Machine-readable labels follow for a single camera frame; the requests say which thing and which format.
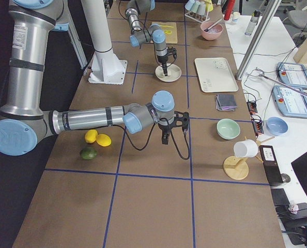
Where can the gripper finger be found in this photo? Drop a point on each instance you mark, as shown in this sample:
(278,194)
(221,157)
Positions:
(164,139)
(167,70)
(167,137)
(164,71)

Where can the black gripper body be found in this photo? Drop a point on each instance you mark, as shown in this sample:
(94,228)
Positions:
(163,60)
(165,128)

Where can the cream round plate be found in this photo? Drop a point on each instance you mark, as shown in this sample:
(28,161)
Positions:
(173,73)

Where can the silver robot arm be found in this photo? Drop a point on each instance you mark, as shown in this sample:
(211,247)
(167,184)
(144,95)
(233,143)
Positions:
(23,124)
(141,34)

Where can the cream bear tray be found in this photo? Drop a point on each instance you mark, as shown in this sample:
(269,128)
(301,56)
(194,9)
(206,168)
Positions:
(215,75)

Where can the bamboo cutting board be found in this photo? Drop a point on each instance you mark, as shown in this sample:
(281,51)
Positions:
(172,38)

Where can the bottom lemon slice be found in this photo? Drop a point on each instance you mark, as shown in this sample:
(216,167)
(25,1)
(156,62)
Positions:
(167,31)

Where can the folded grey purple cloth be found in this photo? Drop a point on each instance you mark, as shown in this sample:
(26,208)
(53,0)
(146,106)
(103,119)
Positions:
(225,102)

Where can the green bowl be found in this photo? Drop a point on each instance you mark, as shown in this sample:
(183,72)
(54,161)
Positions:
(228,129)

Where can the metal black-tipped muddler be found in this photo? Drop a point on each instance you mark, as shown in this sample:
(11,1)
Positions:
(213,25)

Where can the pink bowl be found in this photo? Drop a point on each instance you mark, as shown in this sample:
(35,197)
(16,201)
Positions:
(207,36)

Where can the clear ice cubes pile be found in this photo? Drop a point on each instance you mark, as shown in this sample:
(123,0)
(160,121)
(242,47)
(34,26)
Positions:
(214,30)

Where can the grey cup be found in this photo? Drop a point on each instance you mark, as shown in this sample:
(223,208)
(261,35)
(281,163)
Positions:
(201,9)

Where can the yellow cup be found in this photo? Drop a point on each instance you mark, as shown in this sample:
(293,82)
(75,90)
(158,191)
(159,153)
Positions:
(209,5)

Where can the wooden mug tree stand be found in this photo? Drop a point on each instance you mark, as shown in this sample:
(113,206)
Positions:
(237,168)

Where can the white mug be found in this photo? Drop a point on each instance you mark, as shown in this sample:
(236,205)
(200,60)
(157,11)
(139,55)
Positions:
(245,149)

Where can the yellow lemon near edge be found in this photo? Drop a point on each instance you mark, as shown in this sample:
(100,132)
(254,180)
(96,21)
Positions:
(91,136)

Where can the paper cup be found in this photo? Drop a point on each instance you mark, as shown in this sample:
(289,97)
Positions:
(235,17)

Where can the red cylinder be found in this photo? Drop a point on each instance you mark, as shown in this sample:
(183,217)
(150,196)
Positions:
(228,10)

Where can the blue bowl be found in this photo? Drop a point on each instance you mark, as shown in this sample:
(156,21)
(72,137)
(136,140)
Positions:
(276,126)

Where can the water bottle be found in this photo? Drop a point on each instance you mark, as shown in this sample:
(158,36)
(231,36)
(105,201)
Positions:
(253,22)

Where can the black box white label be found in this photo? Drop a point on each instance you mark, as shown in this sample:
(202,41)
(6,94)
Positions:
(270,165)

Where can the lower teach pendant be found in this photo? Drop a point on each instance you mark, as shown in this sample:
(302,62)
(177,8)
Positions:
(291,103)

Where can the teach pendant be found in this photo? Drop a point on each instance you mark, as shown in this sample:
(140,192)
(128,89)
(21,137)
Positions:
(293,74)
(291,103)

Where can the upper teach pendant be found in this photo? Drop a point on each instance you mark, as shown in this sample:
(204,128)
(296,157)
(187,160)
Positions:
(293,74)

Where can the white wire cup rack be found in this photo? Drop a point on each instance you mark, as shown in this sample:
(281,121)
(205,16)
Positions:
(198,18)

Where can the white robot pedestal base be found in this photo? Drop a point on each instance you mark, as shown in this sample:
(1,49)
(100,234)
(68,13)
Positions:
(106,68)

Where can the aluminium camera mount post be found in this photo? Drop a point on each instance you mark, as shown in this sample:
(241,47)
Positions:
(265,21)

